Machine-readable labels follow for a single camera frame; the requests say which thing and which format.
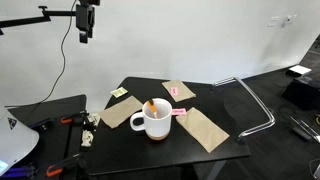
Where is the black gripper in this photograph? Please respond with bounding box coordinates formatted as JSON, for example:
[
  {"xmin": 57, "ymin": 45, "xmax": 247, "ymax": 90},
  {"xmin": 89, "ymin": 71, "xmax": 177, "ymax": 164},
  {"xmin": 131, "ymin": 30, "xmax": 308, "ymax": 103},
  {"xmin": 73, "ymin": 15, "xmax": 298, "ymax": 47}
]
[{"xmin": 75, "ymin": 3, "xmax": 90, "ymax": 45}]

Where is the orange-tipped wooden stick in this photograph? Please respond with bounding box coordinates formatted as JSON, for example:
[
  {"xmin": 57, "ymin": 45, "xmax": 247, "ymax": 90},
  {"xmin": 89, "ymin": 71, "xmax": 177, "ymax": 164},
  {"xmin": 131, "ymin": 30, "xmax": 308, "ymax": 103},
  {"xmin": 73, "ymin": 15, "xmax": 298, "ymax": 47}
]
[{"xmin": 147, "ymin": 98, "xmax": 159, "ymax": 120}]

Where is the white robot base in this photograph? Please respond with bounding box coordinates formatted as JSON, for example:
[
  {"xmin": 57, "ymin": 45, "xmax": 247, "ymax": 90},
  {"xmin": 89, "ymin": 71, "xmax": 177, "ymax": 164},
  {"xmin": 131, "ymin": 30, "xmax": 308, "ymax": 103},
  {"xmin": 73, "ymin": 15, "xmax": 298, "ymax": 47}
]
[{"xmin": 0, "ymin": 105, "xmax": 40, "ymax": 177}]

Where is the yellow green paper packet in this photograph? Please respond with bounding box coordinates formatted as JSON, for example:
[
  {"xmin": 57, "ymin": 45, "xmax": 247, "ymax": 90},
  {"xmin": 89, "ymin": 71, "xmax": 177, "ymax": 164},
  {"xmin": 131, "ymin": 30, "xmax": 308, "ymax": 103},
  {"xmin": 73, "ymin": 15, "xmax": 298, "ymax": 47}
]
[{"xmin": 110, "ymin": 86, "xmax": 129, "ymax": 99}]

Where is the plain brown paper envelope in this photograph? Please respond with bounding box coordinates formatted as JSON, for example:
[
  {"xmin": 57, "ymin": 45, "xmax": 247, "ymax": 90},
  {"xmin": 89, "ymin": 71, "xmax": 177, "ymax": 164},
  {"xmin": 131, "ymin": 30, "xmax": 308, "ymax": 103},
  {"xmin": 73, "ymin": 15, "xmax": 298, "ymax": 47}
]
[{"xmin": 98, "ymin": 95, "xmax": 144, "ymax": 130}]

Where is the white crumpled tape piece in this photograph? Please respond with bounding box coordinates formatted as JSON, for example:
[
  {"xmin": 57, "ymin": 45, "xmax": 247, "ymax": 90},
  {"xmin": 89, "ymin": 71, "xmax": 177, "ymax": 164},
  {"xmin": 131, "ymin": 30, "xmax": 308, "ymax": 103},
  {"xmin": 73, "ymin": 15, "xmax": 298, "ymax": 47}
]
[
  {"xmin": 88, "ymin": 113, "xmax": 101, "ymax": 128},
  {"xmin": 80, "ymin": 129, "xmax": 93, "ymax": 148}
]

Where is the black perforated robot stand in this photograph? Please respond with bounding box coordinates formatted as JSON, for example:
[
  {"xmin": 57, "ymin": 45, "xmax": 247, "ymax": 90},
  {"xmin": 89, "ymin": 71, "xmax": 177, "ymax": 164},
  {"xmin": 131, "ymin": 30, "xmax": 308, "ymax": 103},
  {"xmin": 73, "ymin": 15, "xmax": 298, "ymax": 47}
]
[{"xmin": 4, "ymin": 94, "xmax": 88, "ymax": 180}]

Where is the white mug with cork base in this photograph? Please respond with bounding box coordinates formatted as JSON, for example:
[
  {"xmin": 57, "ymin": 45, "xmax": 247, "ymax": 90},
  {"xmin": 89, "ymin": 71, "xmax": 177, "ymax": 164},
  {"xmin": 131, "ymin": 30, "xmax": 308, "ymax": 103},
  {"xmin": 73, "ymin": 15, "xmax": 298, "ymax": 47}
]
[{"xmin": 129, "ymin": 97, "xmax": 173, "ymax": 141}]

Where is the brown envelope with pink note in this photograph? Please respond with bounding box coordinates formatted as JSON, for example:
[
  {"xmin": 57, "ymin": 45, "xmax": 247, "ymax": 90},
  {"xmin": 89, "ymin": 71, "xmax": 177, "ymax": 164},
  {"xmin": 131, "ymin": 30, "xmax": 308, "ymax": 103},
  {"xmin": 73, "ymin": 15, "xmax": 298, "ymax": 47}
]
[{"xmin": 161, "ymin": 79, "xmax": 197, "ymax": 103}]

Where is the large brown paper envelope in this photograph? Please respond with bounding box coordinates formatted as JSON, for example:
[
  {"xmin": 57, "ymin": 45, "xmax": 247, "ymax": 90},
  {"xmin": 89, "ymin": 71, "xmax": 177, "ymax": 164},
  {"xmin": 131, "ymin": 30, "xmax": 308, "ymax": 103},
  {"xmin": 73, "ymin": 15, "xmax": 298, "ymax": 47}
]
[{"xmin": 175, "ymin": 107, "xmax": 231, "ymax": 154}]

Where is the grey table leg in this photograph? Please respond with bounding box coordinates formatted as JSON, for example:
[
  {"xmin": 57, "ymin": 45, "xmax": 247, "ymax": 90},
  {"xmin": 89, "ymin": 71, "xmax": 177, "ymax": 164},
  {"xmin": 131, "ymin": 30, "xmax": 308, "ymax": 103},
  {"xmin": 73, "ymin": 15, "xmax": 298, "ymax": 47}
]
[{"xmin": 203, "ymin": 160, "xmax": 228, "ymax": 180}]

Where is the flat white box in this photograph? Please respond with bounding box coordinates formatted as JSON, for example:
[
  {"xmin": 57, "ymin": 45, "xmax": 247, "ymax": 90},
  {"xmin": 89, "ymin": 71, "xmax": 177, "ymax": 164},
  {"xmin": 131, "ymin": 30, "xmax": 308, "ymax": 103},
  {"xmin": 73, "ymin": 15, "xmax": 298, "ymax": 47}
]
[{"xmin": 288, "ymin": 64, "xmax": 313, "ymax": 77}]

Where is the black box on floor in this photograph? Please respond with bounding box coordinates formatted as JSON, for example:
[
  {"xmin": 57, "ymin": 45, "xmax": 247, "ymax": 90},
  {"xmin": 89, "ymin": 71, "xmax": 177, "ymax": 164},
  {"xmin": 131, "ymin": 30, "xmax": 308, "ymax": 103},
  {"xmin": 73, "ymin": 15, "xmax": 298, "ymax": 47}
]
[{"xmin": 281, "ymin": 75, "xmax": 320, "ymax": 111}]

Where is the thin black hanging cable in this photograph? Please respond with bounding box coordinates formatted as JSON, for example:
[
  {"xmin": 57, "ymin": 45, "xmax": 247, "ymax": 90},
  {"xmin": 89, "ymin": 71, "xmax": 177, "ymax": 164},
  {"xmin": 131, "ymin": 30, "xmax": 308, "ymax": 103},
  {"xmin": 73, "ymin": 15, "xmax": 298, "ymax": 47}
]
[{"xmin": 4, "ymin": 0, "xmax": 79, "ymax": 109}]

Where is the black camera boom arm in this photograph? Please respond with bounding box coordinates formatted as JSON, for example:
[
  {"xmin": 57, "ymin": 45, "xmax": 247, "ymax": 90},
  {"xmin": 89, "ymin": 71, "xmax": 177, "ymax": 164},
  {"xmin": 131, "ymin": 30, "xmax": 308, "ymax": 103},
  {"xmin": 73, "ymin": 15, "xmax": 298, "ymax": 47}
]
[{"xmin": 0, "ymin": 5, "xmax": 78, "ymax": 36}]

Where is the orange handled black clamp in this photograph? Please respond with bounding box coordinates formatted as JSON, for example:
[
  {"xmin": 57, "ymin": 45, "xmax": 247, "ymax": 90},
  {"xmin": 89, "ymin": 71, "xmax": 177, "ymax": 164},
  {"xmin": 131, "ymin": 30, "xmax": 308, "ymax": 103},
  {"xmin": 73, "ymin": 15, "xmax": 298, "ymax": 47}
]
[
  {"xmin": 60, "ymin": 111, "xmax": 90, "ymax": 127},
  {"xmin": 45, "ymin": 152, "xmax": 84, "ymax": 178}
]

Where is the small black bracket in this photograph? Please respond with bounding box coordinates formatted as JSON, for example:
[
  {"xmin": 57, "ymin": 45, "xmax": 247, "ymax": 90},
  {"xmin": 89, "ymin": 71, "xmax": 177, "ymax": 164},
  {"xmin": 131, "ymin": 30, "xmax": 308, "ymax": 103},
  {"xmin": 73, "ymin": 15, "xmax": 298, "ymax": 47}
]
[{"xmin": 28, "ymin": 117, "xmax": 56, "ymax": 132}]

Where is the white wall outlet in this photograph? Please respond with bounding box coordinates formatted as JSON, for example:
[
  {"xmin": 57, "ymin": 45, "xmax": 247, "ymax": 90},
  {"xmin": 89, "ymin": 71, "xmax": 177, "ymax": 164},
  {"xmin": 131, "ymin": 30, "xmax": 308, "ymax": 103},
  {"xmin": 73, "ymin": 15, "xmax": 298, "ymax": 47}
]
[
  {"xmin": 281, "ymin": 14, "xmax": 295, "ymax": 28},
  {"xmin": 267, "ymin": 16, "xmax": 280, "ymax": 28}
]

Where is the chrome table handle bar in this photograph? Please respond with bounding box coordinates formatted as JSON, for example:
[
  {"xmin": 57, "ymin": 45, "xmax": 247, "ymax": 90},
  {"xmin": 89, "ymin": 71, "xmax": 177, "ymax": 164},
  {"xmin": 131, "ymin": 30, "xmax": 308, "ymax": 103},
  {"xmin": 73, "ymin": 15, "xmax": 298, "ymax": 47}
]
[{"xmin": 211, "ymin": 76, "xmax": 276, "ymax": 143}]

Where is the thin white cable loop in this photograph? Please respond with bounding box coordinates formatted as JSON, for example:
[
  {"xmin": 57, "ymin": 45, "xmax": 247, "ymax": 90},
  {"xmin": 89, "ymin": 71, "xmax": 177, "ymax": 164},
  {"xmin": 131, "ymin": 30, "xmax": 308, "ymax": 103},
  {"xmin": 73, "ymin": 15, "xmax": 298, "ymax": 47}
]
[{"xmin": 308, "ymin": 158, "xmax": 320, "ymax": 180}]

